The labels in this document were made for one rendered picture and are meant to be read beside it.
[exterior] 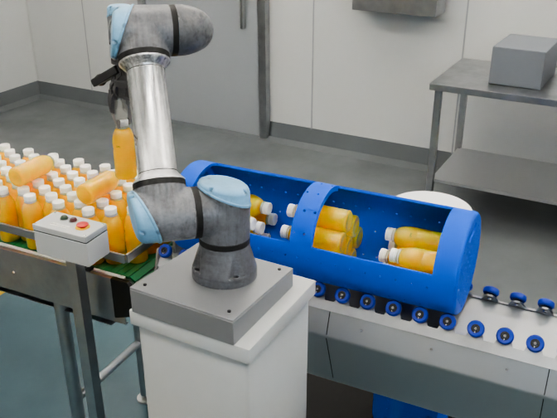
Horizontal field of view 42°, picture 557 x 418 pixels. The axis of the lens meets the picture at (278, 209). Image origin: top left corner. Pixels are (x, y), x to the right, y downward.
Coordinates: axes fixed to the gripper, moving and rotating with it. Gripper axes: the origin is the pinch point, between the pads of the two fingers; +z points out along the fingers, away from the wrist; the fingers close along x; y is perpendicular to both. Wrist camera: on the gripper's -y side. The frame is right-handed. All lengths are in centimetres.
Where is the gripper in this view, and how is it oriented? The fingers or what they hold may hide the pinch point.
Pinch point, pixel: (122, 121)
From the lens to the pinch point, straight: 228.8
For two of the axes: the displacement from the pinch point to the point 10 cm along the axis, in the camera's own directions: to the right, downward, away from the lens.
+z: -0.3, 9.0, 4.3
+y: 8.7, 2.4, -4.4
